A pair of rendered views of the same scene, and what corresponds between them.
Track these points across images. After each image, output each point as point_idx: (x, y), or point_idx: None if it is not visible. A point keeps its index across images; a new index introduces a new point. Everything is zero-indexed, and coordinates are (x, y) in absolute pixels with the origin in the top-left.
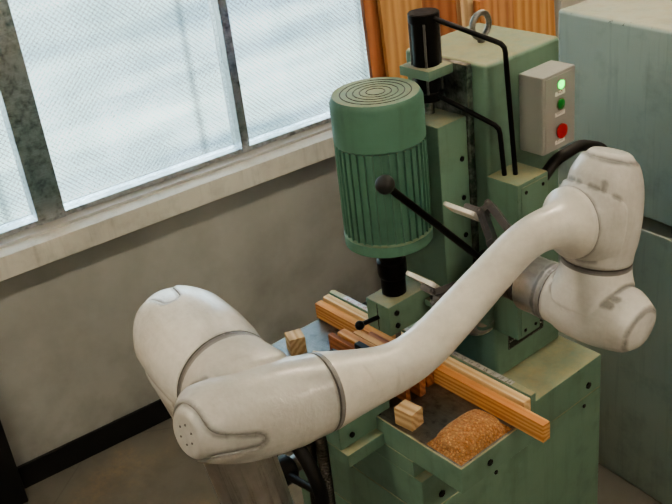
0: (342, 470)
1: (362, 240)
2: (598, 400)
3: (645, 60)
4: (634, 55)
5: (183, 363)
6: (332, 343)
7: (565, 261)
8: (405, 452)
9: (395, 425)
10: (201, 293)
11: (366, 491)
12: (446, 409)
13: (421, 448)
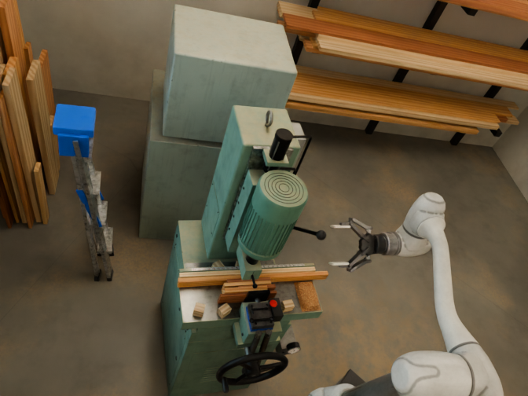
0: (229, 342)
1: (271, 254)
2: None
3: (232, 78)
4: (226, 75)
5: (470, 389)
6: (222, 298)
7: (417, 237)
8: (287, 319)
9: (284, 313)
10: (434, 357)
11: None
12: (286, 291)
13: (300, 314)
